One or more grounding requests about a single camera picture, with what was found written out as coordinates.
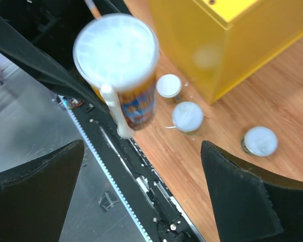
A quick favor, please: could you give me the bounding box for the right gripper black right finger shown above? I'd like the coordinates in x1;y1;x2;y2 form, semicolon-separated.
200;141;303;241

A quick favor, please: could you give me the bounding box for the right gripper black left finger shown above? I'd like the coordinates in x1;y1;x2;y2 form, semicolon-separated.
0;140;84;241

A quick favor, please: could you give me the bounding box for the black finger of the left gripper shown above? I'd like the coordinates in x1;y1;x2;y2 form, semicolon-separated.
0;16;115;126

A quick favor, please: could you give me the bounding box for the purple-label can with spoon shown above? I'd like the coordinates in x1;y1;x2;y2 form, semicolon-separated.
73;14;160;139

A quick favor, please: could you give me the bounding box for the yellow-green can clear lid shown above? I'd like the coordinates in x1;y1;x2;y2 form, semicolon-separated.
166;101;204;135

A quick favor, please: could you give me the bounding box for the small yellow white-lid can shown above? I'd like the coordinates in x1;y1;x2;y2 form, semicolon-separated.
156;74;182;103

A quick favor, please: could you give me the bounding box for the yellow wooden cabinet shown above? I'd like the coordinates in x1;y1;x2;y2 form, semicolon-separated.
149;0;303;104

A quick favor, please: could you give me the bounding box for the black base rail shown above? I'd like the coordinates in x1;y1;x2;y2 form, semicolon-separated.
68;103;204;241

